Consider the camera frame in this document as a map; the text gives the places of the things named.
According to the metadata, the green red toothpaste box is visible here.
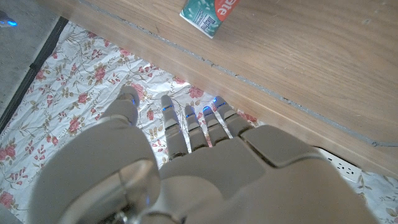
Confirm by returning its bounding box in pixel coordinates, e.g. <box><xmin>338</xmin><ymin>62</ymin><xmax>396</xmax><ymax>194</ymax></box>
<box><xmin>179</xmin><ymin>0</ymin><xmax>240</xmax><ymax>39</ymax></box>

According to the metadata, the white power strip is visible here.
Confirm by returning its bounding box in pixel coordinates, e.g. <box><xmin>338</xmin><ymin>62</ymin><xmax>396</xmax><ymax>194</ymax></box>
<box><xmin>313</xmin><ymin>146</ymin><xmax>364</xmax><ymax>184</ymax></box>

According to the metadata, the black frame pole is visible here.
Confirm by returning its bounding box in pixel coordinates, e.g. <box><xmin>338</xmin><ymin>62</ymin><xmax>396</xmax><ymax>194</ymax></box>
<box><xmin>0</xmin><ymin>16</ymin><xmax>70</xmax><ymax>133</ymax></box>

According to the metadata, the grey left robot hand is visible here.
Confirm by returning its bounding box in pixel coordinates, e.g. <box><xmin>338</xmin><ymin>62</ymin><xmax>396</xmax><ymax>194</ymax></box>
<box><xmin>24</xmin><ymin>84</ymin><xmax>379</xmax><ymax>224</ymax></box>

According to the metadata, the floral backdrop cloth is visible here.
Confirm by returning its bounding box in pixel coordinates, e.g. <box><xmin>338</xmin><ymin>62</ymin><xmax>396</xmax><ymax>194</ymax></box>
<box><xmin>0</xmin><ymin>20</ymin><xmax>398</xmax><ymax>224</ymax></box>

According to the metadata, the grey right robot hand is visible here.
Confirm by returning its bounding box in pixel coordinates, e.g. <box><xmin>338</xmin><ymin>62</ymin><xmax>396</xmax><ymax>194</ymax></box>
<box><xmin>0</xmin><ymin>10</ymin><xmax>18</xmax><ymax>28</ymax></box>

